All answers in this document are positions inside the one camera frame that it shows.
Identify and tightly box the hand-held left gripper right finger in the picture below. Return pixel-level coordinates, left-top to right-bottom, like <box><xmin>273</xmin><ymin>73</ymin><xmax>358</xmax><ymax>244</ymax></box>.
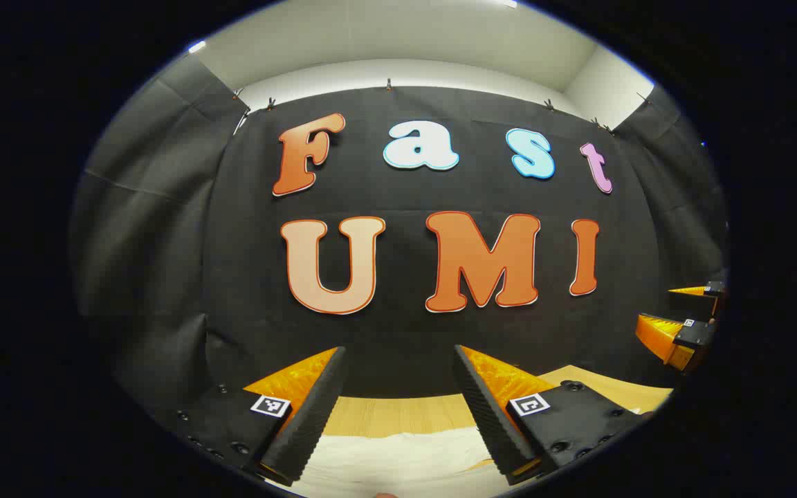
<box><xmin>452</xmin><ymin>344</ymin><xmax>655</xmax><ymax>486</ymax></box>

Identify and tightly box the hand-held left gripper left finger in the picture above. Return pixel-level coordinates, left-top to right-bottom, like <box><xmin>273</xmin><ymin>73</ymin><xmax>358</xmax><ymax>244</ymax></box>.
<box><xmin>156</xmin><ymin>346</ymin><xmax>347</xmax><ymax>488</ymax></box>

